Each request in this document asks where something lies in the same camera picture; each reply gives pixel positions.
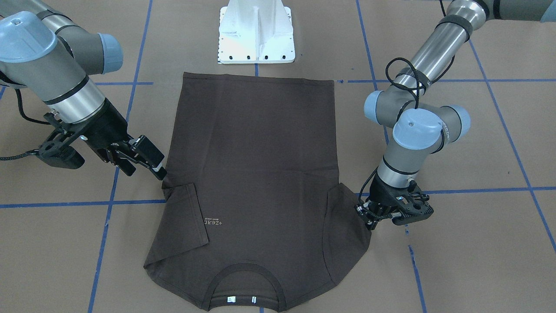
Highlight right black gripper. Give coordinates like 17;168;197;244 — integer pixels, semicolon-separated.
81;100;167;181

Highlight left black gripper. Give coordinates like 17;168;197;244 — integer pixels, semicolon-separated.
355;176;412;230

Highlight dark brown t-shirt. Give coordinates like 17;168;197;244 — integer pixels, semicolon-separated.
144;73;371;312

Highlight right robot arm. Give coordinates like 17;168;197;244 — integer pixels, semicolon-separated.
0;0;167;180

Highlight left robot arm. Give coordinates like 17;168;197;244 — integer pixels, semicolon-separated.
351;0;555;230

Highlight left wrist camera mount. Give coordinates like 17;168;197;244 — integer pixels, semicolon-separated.
391;180;434;226

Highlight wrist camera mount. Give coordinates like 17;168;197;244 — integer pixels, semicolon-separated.
36;127;85;169
391;180;434;226

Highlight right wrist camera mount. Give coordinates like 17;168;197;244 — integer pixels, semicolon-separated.
36;127;85;169

